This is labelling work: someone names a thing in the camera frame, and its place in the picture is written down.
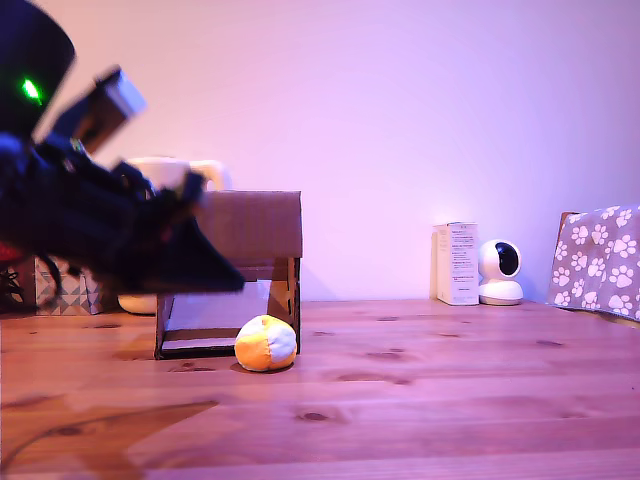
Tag orange and white footbag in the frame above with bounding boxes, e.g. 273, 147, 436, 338
234, 314, 297, 373

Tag cardboard dice tower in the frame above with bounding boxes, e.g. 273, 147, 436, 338
147, 189, 304, 361

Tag cream kettle with brown panel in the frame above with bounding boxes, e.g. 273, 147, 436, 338
117, 156, 234, 316

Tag triangle pattern tissue box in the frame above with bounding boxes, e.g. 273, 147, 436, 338
34, 255, 106, 316

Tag white printed carton box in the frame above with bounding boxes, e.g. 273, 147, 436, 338
432, 222, 480, 307

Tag paw print blanket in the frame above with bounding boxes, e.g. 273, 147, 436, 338
545, 204, 640, 324

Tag black cable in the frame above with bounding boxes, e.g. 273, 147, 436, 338
42, 252, 84, 301

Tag pale grey camera box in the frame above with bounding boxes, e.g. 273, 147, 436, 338
32, 64, 150, 157

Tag small white round camera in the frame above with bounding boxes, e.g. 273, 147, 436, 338
477, 239, 525, 307

